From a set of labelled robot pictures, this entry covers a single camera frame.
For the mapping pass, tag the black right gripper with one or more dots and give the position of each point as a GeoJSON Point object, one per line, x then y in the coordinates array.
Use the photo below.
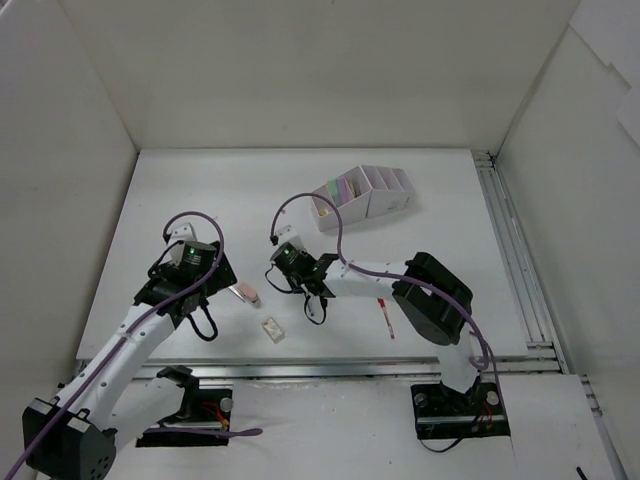
{"type": "Point", "coordinates": [280, 258]}

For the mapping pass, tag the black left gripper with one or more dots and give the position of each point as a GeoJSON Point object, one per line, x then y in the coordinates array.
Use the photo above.
{"type": "Point", "coordinates": [222, 270]}

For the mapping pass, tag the small scissors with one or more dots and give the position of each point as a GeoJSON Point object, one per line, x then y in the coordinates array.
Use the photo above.
{"type": "Point", "coordinates": [236, 292]}

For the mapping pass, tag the pink eraser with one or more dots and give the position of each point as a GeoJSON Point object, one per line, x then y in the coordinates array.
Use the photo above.
{"type": "Point", "coordinates": [248, 293]}

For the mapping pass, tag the red pen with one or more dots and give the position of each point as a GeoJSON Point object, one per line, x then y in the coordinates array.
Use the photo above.
{"type": "Point", "coordinates": [385, 312]}

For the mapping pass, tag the purple highlighter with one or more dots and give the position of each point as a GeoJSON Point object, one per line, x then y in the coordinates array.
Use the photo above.
{"type": "Point", "coordinates": [343, 190]}

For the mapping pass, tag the green capped marker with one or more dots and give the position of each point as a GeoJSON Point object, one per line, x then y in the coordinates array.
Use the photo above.
{"type": "Point", "coordinates": [333, 191]}

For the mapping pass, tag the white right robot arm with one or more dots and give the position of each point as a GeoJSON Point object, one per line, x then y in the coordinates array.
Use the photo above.
{"type": "Point", "coordinates": [435, 302]}

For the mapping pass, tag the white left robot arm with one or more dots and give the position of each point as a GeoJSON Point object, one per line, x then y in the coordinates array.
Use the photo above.
{"type": "Point", "coordinates": [78, 433]}

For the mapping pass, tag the pink white desk organizer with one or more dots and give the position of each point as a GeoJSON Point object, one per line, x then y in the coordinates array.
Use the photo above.
{"type": "Point", "coordinates": [386, 190]}

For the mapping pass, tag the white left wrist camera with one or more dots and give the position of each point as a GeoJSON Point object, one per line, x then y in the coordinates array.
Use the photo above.
{"type": "Point", "coordinates": [178, 237]}

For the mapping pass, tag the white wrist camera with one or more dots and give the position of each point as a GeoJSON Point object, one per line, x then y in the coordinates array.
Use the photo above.
{"type": "Point", "coordinates": [286, 234]}
{"type": "Point", "coordinates": [178, 237]}

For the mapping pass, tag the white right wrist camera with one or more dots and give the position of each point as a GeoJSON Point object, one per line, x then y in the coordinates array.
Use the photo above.
{"type": "Point", "coordinates": [286, 234]}

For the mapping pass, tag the aluminium front rail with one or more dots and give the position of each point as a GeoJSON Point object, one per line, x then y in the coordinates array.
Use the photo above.
{"type": "Point", "coordinates": [283, 371]}

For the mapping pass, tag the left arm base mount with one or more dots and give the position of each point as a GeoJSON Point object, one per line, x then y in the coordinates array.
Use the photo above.
{"type": "Point", "coordinates": [202, 408]}

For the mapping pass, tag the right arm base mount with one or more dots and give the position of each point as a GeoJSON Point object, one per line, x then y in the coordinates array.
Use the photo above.
{"type": "Point", "coordinates": [444, 417]}

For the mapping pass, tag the aluminium side rail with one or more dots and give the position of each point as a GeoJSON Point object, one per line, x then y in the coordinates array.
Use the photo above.
{"type": "Point", "coordinates": [545, 350]}

